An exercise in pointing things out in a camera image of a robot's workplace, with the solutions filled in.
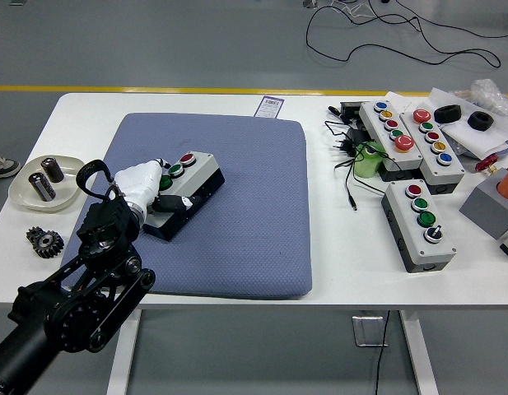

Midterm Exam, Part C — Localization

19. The white foam sheet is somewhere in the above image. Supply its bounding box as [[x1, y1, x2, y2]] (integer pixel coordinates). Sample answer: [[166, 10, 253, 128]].
[[428, 86, 508, 160]]

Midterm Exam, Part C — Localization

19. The black floor cable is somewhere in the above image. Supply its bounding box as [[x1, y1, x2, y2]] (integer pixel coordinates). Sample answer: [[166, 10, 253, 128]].
[[305, 0, 508, 67]]

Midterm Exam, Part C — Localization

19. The purple and white label card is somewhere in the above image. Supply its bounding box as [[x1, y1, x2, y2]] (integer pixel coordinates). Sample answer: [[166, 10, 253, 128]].
[[254, 95, 286, 119]]

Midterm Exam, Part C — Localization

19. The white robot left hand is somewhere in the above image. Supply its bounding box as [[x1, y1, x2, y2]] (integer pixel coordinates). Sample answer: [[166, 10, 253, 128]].
[[113, 157, 203, 216]]

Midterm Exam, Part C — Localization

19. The blue-grey textured mat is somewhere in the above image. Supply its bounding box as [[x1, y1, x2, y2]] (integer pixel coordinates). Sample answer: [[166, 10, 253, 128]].
[[59, 112, 315, 300]]

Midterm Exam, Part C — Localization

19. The grey five-button control box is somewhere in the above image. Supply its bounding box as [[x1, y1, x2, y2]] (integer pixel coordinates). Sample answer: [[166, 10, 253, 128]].
[[358, 100, 424, 183], [399, 109, 467, 195]]

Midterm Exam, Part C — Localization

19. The grey block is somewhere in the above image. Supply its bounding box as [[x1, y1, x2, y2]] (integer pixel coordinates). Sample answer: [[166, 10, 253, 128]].
[[459, 168, 508, 239]]

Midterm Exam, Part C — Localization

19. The small black electronic device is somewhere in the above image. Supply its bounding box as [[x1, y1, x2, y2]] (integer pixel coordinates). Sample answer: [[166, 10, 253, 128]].
[[328, 101, 364, 124]]

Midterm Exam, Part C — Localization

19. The person's shoe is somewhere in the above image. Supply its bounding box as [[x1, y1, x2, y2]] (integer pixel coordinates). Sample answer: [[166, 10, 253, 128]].
[[0, 148, 22, 179]]

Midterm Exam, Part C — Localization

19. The red knob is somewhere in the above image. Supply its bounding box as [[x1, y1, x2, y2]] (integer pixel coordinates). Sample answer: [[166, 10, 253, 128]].
[[474, 154, 500, 174]]

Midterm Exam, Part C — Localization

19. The black power adapter with cord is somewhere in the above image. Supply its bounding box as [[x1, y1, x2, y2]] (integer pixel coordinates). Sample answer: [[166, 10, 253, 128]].
[[324, 119, 389, 213]]

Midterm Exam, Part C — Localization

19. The grey four-control button box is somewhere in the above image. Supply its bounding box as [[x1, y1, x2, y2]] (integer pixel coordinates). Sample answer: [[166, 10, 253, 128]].
[[380, 180, 459, 274]]

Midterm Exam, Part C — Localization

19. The green tape roll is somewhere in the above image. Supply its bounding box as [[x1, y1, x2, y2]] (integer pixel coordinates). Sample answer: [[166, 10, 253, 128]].
[[354, 141, 385, 179]]

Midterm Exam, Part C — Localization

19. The white table leg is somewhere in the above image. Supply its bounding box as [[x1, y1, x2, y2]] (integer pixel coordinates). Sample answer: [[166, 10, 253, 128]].
[[105, 308, 142, 395], [398, 309, 440, 395]]

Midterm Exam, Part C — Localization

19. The black hanging cable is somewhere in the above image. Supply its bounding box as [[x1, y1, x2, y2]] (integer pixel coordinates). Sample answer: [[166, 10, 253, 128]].
[[372, 309, 391, 395]]

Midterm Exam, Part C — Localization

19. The dark metal gear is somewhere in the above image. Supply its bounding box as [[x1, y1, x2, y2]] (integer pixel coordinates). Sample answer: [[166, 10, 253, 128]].
[[26, 226, 65, 261]]

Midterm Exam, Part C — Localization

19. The white paper sheet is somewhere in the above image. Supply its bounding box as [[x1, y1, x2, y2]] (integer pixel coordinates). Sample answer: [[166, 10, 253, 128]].
[[383, 91, 434, 114]]

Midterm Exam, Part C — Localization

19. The beige shallow dish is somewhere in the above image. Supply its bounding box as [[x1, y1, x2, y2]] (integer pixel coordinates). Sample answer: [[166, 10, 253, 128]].
[[8, 154, 86, 214]]

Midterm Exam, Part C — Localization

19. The grey three-control button box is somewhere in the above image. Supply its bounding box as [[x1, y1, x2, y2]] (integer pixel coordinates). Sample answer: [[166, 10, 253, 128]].
[[142, 150, 226, 243]]

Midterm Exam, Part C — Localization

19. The clear bubble wrap bag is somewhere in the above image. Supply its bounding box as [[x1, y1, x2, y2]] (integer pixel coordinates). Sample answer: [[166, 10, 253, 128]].
[[457, 78, 508, 119]]

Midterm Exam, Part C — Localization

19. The white floor cable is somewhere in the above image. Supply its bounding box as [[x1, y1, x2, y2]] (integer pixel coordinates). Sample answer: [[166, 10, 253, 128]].
[[329, 0, 376, 21]]

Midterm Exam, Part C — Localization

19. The metal floor socket plate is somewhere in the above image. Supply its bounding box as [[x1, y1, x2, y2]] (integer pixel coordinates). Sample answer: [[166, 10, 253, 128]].
[[352, 314, 389, 348]]

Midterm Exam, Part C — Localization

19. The black foam ring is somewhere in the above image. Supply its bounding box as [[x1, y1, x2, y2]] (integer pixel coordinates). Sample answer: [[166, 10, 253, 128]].
[[467, 110, 494, 132], [433, 105, 464, 124]]

